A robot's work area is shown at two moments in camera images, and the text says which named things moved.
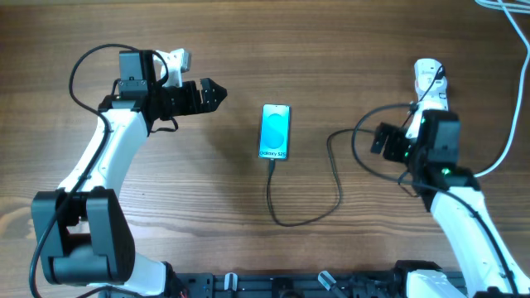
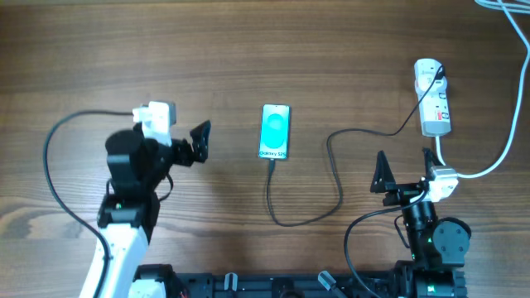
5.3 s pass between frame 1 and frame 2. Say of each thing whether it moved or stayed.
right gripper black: moved
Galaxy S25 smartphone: stayed
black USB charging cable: stayed
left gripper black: moved
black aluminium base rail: stayed
